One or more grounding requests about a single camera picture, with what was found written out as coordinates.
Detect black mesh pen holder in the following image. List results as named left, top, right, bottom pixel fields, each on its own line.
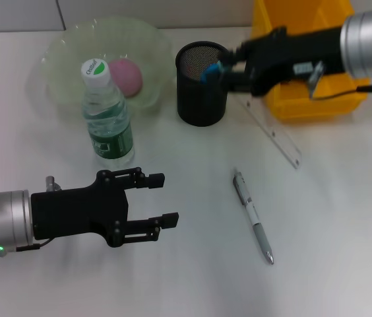
left=175, top=41, right=232, bottom=127

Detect pink ball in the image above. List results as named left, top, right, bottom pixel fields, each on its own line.
left=108, top=58, right=143, bottom=98

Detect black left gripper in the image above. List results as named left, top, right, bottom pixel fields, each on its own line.
left=31, top=167, right=179, bottom=247

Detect green label water bottle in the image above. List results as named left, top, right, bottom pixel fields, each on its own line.
left=80, top=58, right=137, bottom=169

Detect transparent plastic ruler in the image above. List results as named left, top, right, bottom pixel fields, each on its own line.
left=238, top=95, right=303, bottom=170

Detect blue handled scissors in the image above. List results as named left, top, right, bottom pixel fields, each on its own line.
left=200, top=61, right=225, bottom=84

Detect translucent green fruit plate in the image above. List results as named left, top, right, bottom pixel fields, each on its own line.
left=26, top=16, right=175, bottom=125

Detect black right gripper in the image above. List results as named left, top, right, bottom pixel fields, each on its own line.
left=218, top=26, right=345, bottom=97

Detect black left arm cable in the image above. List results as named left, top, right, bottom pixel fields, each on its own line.
left=0, top=176, right=62, bottom=258

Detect grey right arm cable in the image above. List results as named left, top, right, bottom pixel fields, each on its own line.
left=307, top=61, right=372, bottom=100

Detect white grey ballpoint pen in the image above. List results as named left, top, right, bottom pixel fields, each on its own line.
left=233, top=170, right=276, bottom=266

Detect yellow plastic storage bin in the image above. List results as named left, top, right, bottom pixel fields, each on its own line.
left=251, top=0, right=370, bottom=124

